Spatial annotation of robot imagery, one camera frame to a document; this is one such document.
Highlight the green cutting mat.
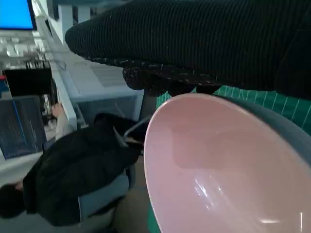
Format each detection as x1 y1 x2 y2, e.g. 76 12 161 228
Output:
147 84 311 233

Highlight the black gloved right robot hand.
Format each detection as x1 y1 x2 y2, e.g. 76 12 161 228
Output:
64 0 311 100

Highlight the person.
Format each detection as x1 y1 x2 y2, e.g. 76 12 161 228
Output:
0 113 146 228

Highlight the small white cabinet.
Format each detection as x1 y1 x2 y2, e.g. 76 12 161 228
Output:
70 60 144 122

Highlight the monitor with blue screen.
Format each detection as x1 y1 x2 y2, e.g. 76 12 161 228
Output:
0 0 37 31

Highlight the black box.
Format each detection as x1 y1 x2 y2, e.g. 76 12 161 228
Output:
3 69 56 98

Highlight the pink bowl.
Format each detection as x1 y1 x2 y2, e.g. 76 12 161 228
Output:
143 93 311 233

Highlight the white desk frame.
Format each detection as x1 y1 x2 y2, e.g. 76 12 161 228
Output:
31 0 81 127

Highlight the dark mesh panel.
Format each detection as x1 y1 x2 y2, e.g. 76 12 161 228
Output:
0 96 47 160

